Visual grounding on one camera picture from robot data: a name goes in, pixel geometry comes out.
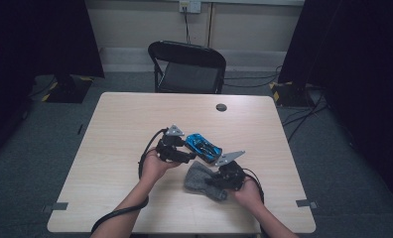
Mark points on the black curtain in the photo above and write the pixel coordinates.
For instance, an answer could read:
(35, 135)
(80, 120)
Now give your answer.
(356, 66)
(35, 39)

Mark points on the grey tape piece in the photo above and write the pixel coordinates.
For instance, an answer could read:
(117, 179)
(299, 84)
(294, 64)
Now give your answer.
(305, 203)
(57, 206)

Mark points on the black stand base striped tape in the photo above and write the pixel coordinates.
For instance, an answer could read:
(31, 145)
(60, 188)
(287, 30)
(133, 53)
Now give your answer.
(290, 94)
(68, 91)

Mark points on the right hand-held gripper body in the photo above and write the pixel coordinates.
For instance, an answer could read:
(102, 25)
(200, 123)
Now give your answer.
(232, 177)

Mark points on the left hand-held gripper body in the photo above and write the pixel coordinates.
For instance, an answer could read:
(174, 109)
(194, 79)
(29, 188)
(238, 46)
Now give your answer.
(169, 147)

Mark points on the person's right hand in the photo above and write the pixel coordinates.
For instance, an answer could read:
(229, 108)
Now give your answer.
(249, 195)

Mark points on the grey cloth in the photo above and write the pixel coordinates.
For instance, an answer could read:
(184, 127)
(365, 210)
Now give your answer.
(197, 180)

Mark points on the black folding chair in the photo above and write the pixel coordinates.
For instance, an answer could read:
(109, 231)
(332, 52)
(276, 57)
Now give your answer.
(188, 77)

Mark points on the blue toy car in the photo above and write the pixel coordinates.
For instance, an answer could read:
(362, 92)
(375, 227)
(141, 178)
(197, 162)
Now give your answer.
(203, 148)

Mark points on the person's left hand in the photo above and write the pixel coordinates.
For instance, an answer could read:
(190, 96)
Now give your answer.
(156, 167)

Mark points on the white wall socket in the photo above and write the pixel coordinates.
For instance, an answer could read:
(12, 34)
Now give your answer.
(190, 6)

